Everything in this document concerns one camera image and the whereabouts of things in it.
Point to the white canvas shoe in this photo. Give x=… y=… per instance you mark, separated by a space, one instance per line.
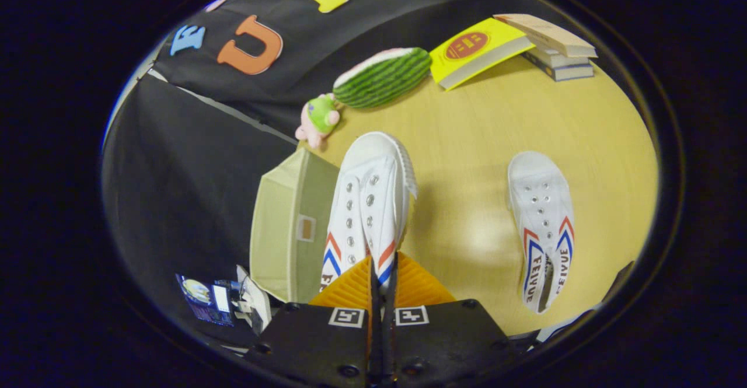
x=540 y=189
x=373 y=166

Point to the white book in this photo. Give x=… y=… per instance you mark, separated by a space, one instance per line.
x=554 y=58

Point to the blue printed carton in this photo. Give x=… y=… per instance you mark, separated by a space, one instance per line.
x=201 y=303

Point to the pink and green plush toy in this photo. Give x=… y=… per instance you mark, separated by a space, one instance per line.
x=321 y=114

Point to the white small device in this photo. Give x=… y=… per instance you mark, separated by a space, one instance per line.
x=254 y=300

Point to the beige fabric storage box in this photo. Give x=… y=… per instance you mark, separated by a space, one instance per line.
x=286 y=248

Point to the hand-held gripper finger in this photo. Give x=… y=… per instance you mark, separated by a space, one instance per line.
x=390 y=353
x=375 y=353

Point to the beige book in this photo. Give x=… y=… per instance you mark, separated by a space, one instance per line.
x=548 y=32

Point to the watermelon slice plush pillow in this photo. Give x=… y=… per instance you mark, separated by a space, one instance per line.
x=385 y=79

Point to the yellow book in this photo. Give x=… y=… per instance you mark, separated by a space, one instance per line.
x=496 y=38

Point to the blue-grey book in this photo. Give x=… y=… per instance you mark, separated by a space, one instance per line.
x=566 y=73

